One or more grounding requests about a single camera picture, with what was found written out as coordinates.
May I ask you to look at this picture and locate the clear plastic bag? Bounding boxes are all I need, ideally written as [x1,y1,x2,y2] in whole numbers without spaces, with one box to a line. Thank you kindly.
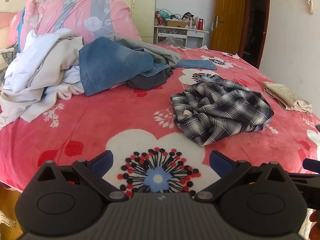
[160,36,184,46]

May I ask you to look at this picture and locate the blue cloth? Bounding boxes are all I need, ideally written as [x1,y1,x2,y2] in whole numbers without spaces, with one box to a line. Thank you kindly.
[16,5,28,48]

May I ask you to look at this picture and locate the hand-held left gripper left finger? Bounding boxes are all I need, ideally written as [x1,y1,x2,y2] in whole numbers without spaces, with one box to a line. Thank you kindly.
[35,150,128,203]

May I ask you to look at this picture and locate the wooden door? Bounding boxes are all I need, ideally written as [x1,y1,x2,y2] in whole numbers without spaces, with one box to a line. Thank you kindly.
[211,0,248,55]

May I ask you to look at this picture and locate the white garment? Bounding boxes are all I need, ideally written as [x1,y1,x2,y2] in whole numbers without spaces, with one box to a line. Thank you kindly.
[4,28,85,93]

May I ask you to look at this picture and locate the person's right hand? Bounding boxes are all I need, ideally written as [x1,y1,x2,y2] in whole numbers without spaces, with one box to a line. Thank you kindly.
[309,210,320,240]

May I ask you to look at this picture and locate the white shelf unit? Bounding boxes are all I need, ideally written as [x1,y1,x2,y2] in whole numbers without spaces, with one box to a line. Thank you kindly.
[154,25,209,48]

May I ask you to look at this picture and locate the beige garment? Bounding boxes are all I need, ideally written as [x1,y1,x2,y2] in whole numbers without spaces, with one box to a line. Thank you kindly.
[0,36,87,128]

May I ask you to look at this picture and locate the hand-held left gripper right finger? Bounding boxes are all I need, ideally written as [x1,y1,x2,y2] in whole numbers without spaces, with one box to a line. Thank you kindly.
[194,150,288,203]

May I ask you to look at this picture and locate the black white plaid shirt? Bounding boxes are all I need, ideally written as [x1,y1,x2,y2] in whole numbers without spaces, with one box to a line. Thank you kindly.
[170,74,275,147]

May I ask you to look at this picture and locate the beige folded pants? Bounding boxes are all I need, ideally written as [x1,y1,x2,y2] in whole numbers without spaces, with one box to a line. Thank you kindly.
[262,81,313,113]

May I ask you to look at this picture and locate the pink floral quilt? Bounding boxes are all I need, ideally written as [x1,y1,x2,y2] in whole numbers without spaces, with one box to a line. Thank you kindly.
[9,0,142,53]

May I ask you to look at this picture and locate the grey sweater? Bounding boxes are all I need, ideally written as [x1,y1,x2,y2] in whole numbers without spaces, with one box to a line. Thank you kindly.
[110,35,182,68]

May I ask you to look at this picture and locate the dark grey garment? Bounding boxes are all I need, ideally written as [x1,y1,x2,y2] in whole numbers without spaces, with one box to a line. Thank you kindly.
[127,67,174,90]

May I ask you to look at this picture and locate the cardboard box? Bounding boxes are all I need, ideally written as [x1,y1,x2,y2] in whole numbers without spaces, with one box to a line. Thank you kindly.
[165,20,189,28]

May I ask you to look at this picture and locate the cream wardrobe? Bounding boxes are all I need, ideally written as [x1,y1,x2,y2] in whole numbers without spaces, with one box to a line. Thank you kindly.
[90,0,157,44]

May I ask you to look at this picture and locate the blue jeans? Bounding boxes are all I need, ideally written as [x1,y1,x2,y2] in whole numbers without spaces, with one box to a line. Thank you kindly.
[78,37,217,97]

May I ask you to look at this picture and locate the speckled pillow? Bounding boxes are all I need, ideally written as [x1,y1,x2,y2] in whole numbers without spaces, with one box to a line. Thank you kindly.
[0,42,20,65]

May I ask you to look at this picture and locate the dark wooden door frame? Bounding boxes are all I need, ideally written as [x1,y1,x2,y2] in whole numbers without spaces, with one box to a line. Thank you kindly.
[237,0,272,68]

